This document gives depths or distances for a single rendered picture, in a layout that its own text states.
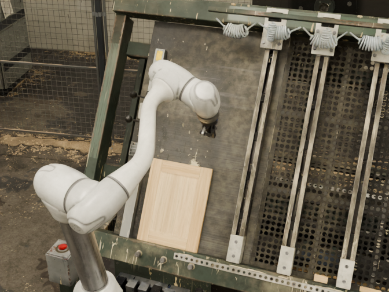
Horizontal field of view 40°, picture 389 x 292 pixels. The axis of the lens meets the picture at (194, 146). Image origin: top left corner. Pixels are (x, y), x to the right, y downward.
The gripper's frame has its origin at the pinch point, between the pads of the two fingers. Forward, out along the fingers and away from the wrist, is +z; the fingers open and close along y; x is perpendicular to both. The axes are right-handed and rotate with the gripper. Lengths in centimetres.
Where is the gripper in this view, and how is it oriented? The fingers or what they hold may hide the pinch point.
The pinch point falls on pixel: (211, 132)
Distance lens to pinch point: 224.3
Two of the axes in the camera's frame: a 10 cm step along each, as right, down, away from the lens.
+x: 8.8, 4.1, -2.4
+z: 1.0, 3.4, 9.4
